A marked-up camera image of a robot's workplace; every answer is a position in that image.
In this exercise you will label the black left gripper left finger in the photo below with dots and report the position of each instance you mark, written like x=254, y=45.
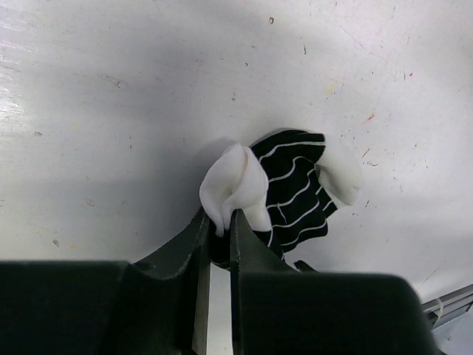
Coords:
x=158, y=305

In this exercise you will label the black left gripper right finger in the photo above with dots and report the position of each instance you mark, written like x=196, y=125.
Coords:
x=278, y=310

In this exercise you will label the black pinstriped sock white toe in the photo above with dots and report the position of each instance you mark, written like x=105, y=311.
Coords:
x=287, y=185

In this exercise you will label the aluminium frame rail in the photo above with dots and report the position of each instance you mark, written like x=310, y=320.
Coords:
x=448, y=307

